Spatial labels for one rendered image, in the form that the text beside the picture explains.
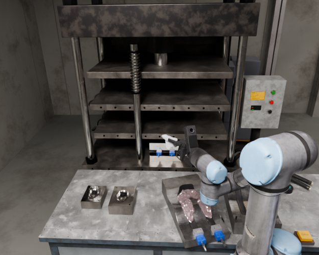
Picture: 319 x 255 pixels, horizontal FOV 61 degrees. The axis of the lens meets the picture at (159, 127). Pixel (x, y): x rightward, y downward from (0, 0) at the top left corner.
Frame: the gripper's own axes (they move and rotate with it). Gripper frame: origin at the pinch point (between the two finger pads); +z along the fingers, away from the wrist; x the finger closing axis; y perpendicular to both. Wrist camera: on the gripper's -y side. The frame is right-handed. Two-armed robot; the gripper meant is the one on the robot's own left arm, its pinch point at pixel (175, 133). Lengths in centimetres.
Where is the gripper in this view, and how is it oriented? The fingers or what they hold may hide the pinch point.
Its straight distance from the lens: 128.4
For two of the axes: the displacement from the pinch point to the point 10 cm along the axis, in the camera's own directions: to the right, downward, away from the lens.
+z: -4.3, -3.7, 8.2
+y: -1.1, 9.3, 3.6
